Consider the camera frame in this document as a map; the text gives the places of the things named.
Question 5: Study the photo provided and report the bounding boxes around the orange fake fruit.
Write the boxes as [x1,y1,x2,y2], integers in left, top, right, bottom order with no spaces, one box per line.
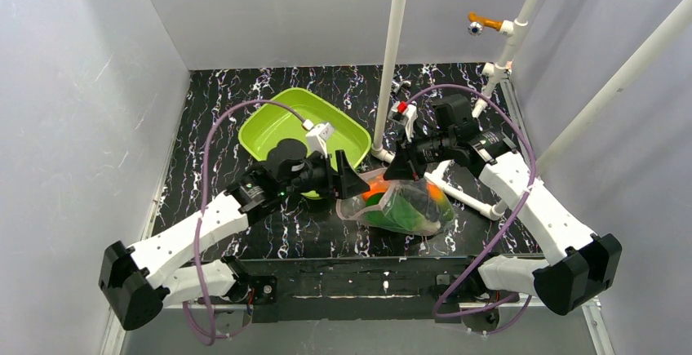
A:
[362,178,389,202]

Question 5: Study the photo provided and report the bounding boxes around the clear zip top bag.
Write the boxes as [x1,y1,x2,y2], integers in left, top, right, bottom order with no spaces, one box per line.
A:
[335,168,456,237]

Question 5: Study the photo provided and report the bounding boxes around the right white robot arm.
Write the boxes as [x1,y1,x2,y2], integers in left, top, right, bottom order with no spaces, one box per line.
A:
[384,95,622,316]

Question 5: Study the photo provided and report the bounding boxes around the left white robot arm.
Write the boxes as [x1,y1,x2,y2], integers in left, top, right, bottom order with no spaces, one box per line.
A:
[98,139,370,331]

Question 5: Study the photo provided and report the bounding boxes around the lime green plastic tray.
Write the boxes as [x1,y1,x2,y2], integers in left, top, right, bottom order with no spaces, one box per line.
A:
[238,88,371,201]

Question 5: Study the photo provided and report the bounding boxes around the small metal fitting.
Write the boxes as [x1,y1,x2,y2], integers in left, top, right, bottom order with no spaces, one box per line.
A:
[390,80,411,96]

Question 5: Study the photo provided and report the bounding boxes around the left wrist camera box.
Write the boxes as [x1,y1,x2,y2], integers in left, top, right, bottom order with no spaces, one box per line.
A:
[302,119,335,158]

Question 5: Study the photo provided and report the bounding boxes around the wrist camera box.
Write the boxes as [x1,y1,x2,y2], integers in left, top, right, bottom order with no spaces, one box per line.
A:
[302,119,335,158]
[388,101,418,141]

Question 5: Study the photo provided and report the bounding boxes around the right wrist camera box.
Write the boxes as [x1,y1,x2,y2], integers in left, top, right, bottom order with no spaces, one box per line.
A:
[388,101,418,141]

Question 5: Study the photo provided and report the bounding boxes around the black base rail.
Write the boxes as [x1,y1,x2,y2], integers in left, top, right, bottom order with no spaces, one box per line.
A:
[197,255,547,324]

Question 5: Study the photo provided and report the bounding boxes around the orange faucet handle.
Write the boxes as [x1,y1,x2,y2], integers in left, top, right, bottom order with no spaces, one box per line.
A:
[468,11,503,36]

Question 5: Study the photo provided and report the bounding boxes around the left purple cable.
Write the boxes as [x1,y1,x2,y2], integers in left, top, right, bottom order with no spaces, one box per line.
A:
[182,99,312,347]

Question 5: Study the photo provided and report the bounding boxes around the white PVC pipe frame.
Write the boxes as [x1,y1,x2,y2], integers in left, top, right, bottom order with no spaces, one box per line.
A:
[370,0,691,220]

